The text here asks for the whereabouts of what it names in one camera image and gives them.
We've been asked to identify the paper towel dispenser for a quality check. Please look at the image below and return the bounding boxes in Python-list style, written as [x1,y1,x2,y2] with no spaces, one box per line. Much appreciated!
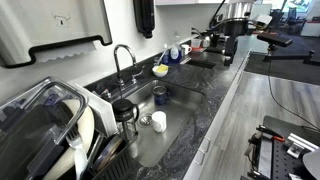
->
[0,0,112,68]

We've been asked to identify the white bowl with sponge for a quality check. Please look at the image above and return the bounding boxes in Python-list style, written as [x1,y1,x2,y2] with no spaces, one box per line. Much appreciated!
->
[152,65,168,77]

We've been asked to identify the white cabinet front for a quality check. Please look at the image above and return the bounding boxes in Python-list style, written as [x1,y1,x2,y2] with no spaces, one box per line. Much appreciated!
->
[183,51,249,180]

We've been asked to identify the orange handled clamp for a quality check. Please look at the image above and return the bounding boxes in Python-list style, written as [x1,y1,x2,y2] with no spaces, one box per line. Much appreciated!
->
[256,125,285,142]

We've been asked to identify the black camera on stand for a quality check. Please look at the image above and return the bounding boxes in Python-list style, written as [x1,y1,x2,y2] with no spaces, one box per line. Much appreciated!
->
[257,33,293,47]

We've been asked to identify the white mug with red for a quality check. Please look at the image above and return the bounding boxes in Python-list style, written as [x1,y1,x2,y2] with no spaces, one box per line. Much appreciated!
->
[181,44,192,55]

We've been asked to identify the stainless steel sink basin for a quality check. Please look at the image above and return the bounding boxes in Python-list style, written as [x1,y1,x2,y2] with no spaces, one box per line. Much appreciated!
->
[123,80,205,167]

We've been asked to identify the yellow sponge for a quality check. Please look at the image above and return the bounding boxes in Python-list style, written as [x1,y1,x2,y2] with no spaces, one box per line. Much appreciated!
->
[156,64,169,72]

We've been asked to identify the black wall soap dispenser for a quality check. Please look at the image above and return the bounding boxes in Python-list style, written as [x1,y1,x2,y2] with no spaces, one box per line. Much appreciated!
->
[133,0,155,39]

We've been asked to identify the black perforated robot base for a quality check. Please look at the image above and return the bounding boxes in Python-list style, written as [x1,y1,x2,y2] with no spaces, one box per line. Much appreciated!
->
[240,115,320,180]

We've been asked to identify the white cutting board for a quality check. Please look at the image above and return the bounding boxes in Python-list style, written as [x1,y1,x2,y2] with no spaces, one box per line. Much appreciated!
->
[74,84,118,136]

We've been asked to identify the blue dish soap bottle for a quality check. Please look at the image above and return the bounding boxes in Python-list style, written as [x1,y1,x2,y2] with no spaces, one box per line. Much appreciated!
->
[170,31,182,64]

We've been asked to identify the white ceramic cup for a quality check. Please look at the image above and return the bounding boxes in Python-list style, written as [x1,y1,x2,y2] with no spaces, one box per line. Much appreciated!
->
[152,111,167,133]

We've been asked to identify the chrome sink faucet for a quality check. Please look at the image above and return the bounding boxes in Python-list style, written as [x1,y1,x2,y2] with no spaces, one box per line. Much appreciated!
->
[113,44,146,92]

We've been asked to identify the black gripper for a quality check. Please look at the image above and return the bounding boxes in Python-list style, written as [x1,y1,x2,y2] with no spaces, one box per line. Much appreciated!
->
[224,36,238,66]

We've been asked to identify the sink drain strainer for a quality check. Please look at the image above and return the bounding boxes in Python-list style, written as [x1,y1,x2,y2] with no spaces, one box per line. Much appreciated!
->
[138,114,152,127]

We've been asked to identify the black glass french press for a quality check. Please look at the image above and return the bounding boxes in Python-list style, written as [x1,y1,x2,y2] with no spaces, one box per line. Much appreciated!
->
[112,99,140,144]

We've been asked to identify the black dish drying rack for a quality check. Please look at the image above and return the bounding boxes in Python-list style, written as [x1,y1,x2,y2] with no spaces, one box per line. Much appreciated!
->
[80,134,132,180]

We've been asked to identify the blue steel-lined mug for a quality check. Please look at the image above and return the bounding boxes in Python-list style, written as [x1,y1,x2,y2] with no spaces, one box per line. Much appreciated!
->
[153,86,170,105]

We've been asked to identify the clear plastic container lid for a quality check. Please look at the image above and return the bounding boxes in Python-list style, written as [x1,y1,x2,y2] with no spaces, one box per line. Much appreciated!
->
[0,77,88,180]

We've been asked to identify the white plastic fork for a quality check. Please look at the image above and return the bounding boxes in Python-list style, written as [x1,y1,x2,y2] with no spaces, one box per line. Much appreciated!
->
[66,128,88,180]

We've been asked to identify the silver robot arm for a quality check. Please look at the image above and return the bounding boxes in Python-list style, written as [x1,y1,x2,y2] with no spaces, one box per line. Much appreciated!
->
[209,0,255,66]

